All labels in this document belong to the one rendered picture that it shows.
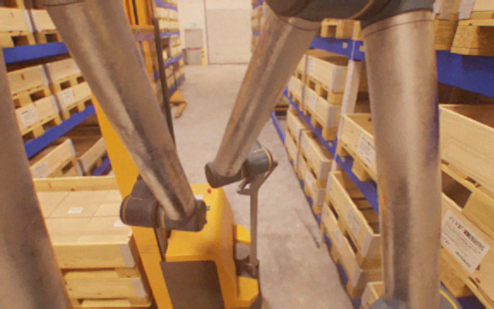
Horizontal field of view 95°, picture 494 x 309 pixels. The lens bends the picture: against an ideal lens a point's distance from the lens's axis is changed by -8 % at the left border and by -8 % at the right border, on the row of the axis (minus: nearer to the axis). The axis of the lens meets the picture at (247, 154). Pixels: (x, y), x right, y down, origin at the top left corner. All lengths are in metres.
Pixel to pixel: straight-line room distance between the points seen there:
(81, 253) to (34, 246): 1.32
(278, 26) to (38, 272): 0.64
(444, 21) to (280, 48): 1.01
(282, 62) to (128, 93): 0.29
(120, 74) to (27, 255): 0.37
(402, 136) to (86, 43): 0.58
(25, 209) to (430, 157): 0.78
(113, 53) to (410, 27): 0.52
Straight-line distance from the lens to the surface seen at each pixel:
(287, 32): 0.49
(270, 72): 0.53
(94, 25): 0.42
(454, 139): 1.26
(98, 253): 1.87
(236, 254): 2.24
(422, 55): 0.59
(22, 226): 0.58
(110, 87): 0.46
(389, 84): 0.57
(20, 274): 0.62
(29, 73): 3.39
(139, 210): 0.87
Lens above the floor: 2.15
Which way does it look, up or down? 28 degrees down
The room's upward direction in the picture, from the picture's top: straight up
